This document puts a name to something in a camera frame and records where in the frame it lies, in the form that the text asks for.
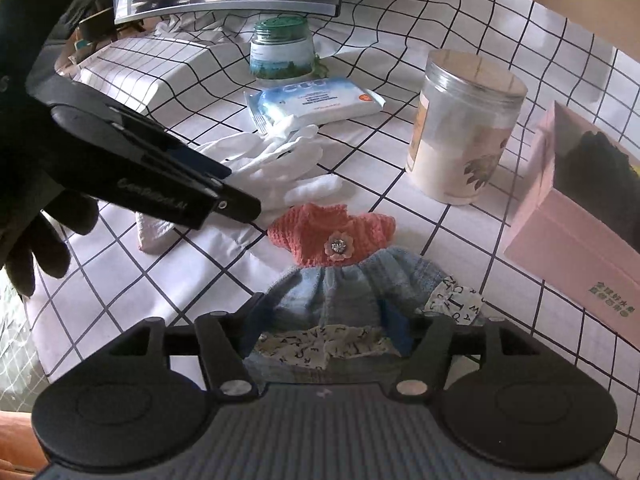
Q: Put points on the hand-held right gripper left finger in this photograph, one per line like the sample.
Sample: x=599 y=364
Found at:
x=216 y=347

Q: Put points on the checked white tablecloth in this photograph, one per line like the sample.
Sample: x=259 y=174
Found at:
x=380 y=170

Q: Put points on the white cotton glove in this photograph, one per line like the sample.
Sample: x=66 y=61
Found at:
x=280 y=147
x=300 y=192

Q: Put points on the knitted orange blue doll dress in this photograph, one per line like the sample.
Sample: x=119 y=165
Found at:
x=330 y=280

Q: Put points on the glass jar with green lid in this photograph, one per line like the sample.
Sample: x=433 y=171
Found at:
x=280 y=50

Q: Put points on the blue wet wipes pack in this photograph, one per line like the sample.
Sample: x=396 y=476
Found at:
x=315 y=102

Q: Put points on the person's left hand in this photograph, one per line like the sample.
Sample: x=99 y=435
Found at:
x=35 y=250

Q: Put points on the pink cardboard box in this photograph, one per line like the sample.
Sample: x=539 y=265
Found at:
x=565 y=255

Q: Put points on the small green object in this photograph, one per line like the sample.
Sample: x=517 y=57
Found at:
x=320 y=66

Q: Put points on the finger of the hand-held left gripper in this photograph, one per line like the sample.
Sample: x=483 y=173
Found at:
x=235 y=205
x=200 y=162

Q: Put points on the clear jar with floral label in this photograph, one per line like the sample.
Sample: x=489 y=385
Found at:
x=460 y=145

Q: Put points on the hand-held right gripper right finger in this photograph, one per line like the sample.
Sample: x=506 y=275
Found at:
x=401 y=331

